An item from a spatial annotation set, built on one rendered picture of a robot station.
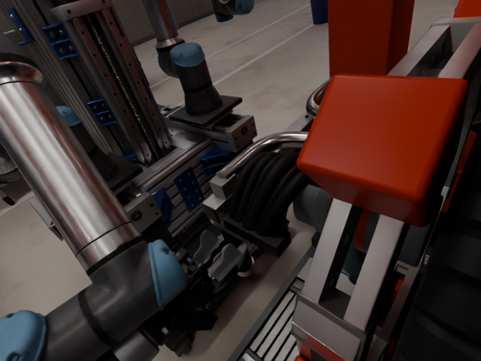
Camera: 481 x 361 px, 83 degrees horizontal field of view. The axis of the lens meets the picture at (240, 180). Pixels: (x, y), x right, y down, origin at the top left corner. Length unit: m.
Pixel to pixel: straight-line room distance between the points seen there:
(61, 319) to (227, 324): 1.08
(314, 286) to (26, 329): 0.28
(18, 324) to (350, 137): 0.35
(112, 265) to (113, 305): 0.04
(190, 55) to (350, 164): 0.92
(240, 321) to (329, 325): 1.12
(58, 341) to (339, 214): 0.31
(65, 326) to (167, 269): 0.11
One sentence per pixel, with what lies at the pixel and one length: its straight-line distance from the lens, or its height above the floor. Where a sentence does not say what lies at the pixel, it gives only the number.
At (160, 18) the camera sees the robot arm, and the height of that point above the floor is 1.14.
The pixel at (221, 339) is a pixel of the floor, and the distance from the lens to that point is 1.38.
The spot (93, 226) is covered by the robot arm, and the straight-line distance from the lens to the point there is 0.36.
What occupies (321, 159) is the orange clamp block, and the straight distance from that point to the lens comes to 0.18.
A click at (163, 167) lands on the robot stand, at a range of 1.03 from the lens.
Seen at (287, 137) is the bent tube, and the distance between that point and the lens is 0.44.
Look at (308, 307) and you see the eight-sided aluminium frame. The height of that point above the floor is 0.98.
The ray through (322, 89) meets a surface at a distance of 0.57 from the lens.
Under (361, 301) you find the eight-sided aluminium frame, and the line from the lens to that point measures 0.27.
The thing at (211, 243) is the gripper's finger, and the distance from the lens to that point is 0.52.
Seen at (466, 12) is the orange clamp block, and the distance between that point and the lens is 0.57.
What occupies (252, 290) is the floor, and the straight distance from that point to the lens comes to 1.44.
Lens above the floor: 1.23
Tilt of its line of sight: 38 degrees down
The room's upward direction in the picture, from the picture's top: 16 degrees counter-clockwise
